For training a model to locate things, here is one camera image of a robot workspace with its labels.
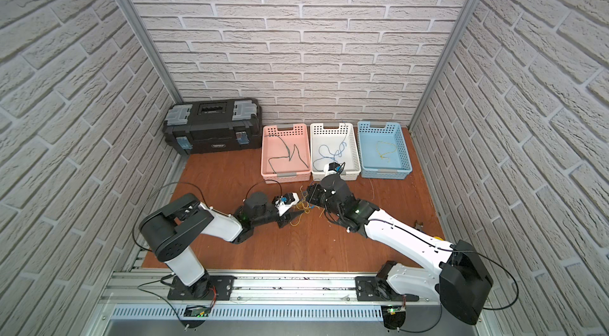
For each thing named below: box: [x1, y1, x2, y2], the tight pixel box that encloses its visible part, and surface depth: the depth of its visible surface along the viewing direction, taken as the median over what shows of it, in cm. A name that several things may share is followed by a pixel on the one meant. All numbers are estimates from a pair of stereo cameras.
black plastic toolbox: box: [162, 98, 263, 155], surface depth 102 cm
